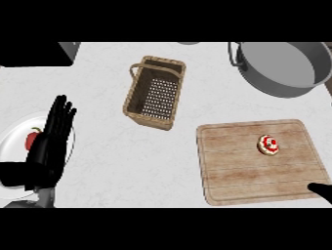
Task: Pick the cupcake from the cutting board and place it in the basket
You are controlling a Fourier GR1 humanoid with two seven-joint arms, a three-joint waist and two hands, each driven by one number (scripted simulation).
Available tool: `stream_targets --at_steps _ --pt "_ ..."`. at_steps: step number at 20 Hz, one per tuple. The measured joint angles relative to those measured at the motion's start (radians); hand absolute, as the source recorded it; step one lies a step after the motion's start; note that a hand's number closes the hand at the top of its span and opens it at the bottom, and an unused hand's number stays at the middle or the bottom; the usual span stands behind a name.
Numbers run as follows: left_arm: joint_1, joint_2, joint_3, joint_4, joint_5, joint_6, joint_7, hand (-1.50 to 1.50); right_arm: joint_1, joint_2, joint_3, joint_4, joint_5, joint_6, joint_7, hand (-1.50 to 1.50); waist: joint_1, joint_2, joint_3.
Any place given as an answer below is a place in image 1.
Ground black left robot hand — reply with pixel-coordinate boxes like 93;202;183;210
0;94;79;192

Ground wooden cutting board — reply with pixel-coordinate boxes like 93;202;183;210
195;118;332;207

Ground red and white cupcake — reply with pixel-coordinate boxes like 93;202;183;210
256;134;282;156

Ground brown wicker basket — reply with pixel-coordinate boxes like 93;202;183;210
121;55;188;132

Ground red bell pepper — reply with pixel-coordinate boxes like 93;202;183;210
26;126;45;151

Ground white round plate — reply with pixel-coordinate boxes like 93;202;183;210
0;111;77;200

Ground black box appliance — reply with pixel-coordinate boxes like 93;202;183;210
0;41;83;68

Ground large grey metal pot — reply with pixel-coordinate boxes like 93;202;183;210
228;41;332;100

